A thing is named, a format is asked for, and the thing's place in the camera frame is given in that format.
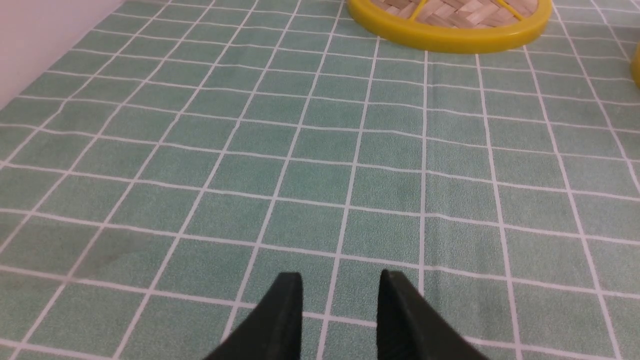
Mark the yellow bamboo steamer lid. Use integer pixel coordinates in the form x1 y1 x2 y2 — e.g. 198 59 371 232
346 0 553 54

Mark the green checkered tablecloth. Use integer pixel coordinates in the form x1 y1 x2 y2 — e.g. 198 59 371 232
0 0 640 360

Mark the yellow bamboo steamer basket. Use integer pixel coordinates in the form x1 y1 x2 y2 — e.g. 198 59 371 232
630 42 640 88

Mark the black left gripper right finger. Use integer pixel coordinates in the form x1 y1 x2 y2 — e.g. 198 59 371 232
377 269 487 360

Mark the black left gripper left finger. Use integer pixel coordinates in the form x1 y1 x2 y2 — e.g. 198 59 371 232
206 272 304 360

